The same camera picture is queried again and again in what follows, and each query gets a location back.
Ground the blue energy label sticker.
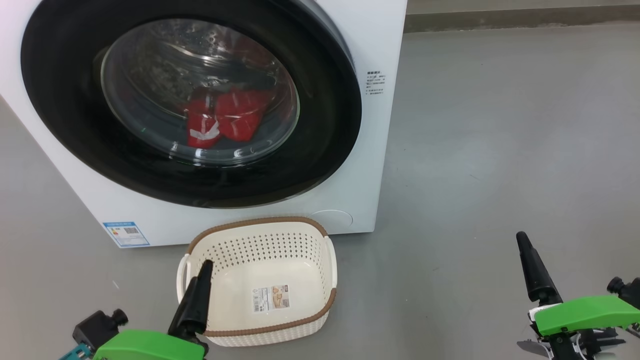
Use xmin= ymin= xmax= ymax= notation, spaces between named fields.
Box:
xmin=102 ymin=221 xmax=151 ymax=249

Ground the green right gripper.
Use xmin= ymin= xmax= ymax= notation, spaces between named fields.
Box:
xmin=516 ymin=231 xmax=640 ymax=360

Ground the white product label sticker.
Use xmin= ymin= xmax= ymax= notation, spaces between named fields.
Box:
xmin=252 ymin=284 xmax=291 ymax=315

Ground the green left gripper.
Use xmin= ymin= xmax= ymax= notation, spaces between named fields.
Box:
xmin=93 ymin=259 xmax=215 ymax=360

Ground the white front-load washing machine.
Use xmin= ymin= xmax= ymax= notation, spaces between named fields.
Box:
xmin=0 ymin=0 xmax=408 ymax=249

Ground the round white filter cover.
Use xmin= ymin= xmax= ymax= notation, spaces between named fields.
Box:
xmin=309 ymin=209 xmax=354 ymax=232

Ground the cream perforated basket brown rim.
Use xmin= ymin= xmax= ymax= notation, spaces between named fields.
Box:
xmin=176 ymin=216 xmax=338 ymax=348

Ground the black round glass washer door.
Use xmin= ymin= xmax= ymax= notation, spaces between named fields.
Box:
xmin=20 ymin=0 xmax=362 ymax=209

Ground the grey baseboard strip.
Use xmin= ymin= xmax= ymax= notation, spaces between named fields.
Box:
xmin=404 ymin=5 xmax=640 ymax=34

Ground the teal flat connector strip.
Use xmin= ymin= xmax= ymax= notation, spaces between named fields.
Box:
xmin=59 ymin=344 xmax=94 ymax=360

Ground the stainless steel washer drum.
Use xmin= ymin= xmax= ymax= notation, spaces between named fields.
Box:
xmin=101 ymin=19 xmax=301 ymax=166

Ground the red and white garment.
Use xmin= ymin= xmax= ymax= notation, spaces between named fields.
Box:
xmin=185 ymin=87 xmax=273 ymax=149

